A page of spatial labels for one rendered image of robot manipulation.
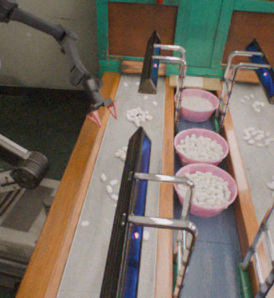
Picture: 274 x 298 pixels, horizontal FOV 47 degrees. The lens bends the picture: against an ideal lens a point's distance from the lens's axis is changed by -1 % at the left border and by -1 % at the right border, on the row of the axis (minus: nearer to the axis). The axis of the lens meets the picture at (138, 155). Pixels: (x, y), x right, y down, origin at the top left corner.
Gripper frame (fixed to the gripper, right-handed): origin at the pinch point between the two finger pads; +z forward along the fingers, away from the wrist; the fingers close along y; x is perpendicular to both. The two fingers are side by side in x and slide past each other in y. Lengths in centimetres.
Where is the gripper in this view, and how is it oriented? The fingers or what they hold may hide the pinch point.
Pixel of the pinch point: (108, 121)
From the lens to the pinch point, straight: 144.3
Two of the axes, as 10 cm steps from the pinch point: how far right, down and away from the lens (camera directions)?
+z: 4.3, 8.9, 1.7
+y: -6.9, 4.4, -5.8
